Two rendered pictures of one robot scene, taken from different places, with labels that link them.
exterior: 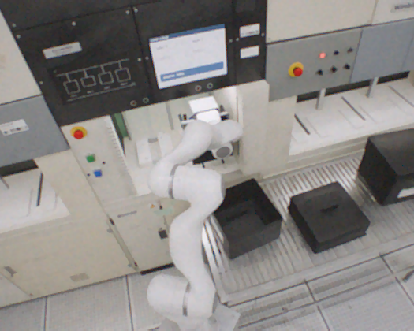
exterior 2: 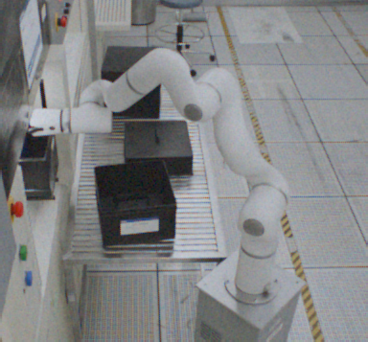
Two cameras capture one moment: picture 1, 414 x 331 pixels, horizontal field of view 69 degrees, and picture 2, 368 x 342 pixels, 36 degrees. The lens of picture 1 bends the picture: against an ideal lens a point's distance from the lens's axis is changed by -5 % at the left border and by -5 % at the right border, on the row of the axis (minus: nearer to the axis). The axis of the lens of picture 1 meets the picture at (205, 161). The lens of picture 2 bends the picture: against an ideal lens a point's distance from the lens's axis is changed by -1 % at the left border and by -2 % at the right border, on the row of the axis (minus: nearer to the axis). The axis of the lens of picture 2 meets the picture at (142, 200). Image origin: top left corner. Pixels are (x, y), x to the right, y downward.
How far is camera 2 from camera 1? 1.57 m
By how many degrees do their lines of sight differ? 56
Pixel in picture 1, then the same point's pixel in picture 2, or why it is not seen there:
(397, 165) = not seen: hidden behind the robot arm
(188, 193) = (227, 89)
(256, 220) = (131, 203)
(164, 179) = (212, 91)
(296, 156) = not seen: hidden behind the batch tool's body
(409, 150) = (135, 57)
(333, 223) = (175, 141)
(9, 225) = not seen: outside the picture
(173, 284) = (263, 193)
